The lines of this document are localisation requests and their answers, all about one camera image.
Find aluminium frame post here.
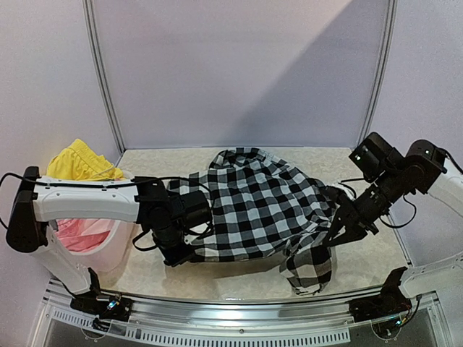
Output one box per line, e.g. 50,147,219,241
82,0,127,155
356,0,397,145

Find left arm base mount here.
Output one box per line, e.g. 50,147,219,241
70,268,134,322

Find black white plaid shirt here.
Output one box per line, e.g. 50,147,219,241
168,147,336,295

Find white plastic laundry basket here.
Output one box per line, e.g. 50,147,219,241
65,220,135,273

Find left aluminium frame post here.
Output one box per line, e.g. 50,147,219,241
82,0,127,155

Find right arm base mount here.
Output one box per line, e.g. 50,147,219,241
348,267,412,322

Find yellow shorts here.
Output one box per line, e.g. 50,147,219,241
46,139,124,181

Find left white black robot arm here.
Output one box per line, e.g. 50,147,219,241
2,166,213,314

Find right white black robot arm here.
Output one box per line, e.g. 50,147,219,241
323,132,462,315

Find pink printed garment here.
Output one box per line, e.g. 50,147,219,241
56,219,115,252

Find right aluminium frame post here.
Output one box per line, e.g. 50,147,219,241
356,0,397,145

